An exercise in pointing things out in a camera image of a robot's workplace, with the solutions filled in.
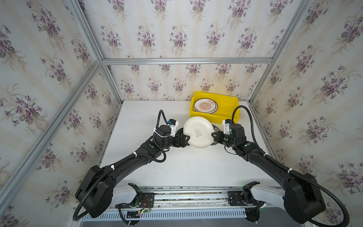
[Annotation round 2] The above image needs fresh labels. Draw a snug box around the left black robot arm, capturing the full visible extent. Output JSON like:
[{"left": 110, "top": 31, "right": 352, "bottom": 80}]
[{"left": 72, "top": 110, "right": 190, "bottom": 221}]

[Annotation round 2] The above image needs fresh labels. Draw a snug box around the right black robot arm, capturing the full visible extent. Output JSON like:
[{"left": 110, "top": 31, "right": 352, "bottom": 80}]
[{"left": 212, "top": 118, "right": 350, "bottom": 227}]

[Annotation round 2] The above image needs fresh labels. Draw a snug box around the yellow plastic bin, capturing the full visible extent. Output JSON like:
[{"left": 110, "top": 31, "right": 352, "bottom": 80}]
[{"left": 190, "top": 91, "right": 239, "bottom": 124}]

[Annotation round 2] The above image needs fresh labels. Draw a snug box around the aluminium frame post left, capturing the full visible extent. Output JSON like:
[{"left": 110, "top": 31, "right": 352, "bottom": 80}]
[{"left": 1, "top": 1, "right": 121, "bottom": 215}]

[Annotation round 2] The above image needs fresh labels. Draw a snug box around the aluminium frame post right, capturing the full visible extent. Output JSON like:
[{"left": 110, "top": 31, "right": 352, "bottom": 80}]
[{"left": 248, "top": 0, "right": 312, "bottom": 105}]

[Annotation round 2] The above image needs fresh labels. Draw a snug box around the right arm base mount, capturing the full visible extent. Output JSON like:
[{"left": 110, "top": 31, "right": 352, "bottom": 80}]
[{"left": 227, "top": 181, "right": 265, "bottom": 223}]

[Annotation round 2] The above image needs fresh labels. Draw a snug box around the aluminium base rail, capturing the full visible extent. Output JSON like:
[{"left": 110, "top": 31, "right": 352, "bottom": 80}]
[{"left": 69, "top": 187, "right": 273, "bottom": 227}]

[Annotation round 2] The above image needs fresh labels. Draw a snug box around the aluminium frame back crossbar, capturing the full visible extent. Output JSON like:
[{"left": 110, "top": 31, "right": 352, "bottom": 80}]
[{"left": 101, "top": 57, "right": 273, "bottom": 65}]

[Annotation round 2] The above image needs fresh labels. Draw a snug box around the aluminium frame post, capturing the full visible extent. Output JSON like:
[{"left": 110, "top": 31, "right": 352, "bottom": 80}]
[
  {"left": 248, "top": 0, "right": 312, "bottom": 105},
  {"left": 1, "top": 1, "right": 121, "bottom": 215}
]

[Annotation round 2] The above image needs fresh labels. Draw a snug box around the black round plate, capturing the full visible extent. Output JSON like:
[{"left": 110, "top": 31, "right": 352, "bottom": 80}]
[{"left": 176, "top": 128, "right": 184, "bottom": 137}]

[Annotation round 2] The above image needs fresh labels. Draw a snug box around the white plate orange sunburst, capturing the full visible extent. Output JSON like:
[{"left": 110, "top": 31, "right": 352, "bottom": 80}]
[{"left": 193, "top": 98, "right": 218, "bottom": 114}]

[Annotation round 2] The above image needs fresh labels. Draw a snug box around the cream plate bear drawing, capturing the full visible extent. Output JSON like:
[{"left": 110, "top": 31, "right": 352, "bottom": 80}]
[{"left": 183, "top": 116, "right": 215, "bottom": 148}]

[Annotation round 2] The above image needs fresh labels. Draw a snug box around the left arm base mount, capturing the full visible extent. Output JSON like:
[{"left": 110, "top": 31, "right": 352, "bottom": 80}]
[{"left": 115, "top": 193, "right": 155, "bottom": 227}]

